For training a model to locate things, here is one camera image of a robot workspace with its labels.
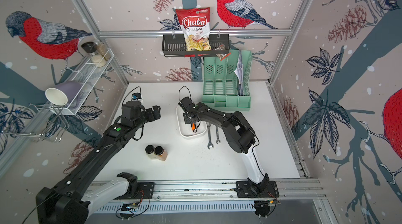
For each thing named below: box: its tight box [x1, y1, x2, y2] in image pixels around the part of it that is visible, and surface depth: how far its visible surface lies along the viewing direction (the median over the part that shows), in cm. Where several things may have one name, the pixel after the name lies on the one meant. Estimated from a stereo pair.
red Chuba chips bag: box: [175, 7, 211, 51], surface depth 84 cm
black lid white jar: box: [80, 41, 106, 68], surface depth 83 cm
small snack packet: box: [214, 44, 232, 62], surface depth 92 cm
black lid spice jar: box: [144, 144, 157, 160], surface depth 79 cm
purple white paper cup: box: [45, 81, 83, 107], surface depth 64 cm
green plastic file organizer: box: [202, 49, 253, 112], surface depth 115 cm
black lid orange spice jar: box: [154, 145, 168, 162], surface depth 79 cm
